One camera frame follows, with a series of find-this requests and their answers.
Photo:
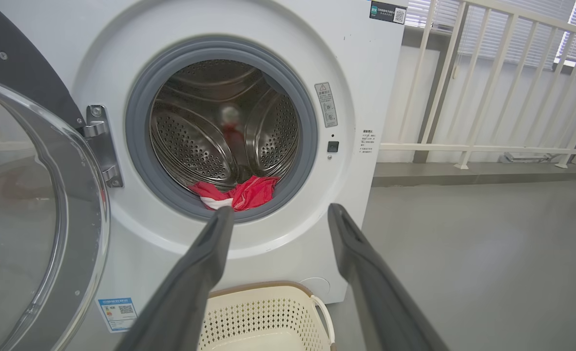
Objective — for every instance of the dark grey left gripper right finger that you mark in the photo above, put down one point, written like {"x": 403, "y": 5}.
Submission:
{"x": 380, "y": 297}

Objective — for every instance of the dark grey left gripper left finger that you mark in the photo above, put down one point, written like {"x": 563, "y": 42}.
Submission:
{"x": 185, "y": 297}

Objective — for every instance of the red and white garment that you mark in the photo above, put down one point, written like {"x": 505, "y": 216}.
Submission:
{"x": 251, "y": 192}

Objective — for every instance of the washing machine door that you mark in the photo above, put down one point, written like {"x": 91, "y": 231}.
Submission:
{"x": 20, "y": 195}

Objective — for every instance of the cream perforated laundry basket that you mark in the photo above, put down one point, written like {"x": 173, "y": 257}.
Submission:
{"x": 263, "y": 317}

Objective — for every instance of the white front-load washing machine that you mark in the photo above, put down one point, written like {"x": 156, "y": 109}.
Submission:
{"x": 278, "y": 263}

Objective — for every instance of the stainless steel washing machine drum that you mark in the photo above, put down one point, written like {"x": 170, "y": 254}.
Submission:
{"x": 190, "y": 141}

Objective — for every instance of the grey rubber door seal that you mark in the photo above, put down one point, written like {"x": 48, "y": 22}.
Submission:
{"x": 137, "y": 146}

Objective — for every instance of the chrome door hinge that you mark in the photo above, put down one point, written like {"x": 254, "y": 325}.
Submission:
{"x": 100, "y": 141}

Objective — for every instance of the round white filter cover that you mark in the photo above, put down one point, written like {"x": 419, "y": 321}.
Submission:
{"x": 316, "y": 286}

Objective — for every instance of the blue energy label sticker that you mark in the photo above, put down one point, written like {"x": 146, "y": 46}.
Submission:
{"x": 117, "y": 314}

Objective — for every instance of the cream metal railing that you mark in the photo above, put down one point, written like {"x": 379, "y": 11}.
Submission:
{"x": 480, "y": 147}

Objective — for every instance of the grey warning sticker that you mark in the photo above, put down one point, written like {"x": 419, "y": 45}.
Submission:
{"x": 326, "y": 105}

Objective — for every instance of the black QR code sticker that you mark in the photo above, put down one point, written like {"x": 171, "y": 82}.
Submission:
{"x": 388, "y": 12}

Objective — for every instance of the white window blinds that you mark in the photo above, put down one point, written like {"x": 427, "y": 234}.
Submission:
{"x": 500, "y": 29}

